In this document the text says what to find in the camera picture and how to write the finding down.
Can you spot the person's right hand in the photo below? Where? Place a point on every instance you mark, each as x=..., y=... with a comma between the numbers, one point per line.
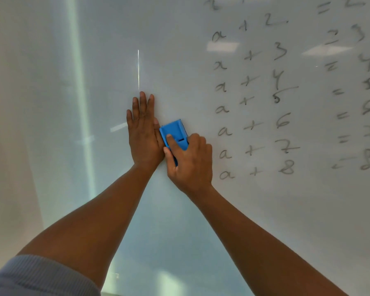
x=192, y=169

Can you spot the person's left little finger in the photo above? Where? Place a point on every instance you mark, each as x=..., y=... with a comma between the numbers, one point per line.
x=129, y=119

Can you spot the person's left forearm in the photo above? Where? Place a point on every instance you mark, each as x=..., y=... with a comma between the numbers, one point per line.
x=98, y=218

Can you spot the person's right forearm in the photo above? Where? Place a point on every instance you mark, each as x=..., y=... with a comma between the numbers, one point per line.
x=259, y=249

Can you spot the person's left hand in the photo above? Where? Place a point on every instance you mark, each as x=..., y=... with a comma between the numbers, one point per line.
x=143, y=141

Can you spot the person's left thumb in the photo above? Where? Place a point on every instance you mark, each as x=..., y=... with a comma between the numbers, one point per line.
x=158, y=129

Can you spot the grey knit sleeve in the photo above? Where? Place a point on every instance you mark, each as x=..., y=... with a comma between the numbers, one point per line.
x=40, y=279

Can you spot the person's right thumb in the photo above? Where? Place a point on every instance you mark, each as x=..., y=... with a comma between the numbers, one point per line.
x=169, y=161

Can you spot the blue whiteboard eraser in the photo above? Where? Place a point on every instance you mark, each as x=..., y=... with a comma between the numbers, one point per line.
x=173, y=128

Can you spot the person's left middle finger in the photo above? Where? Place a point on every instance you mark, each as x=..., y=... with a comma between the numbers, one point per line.
x=143, y=106

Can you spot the white whiteboard with writing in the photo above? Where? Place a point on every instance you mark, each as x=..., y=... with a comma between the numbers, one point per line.
x=280, y=206

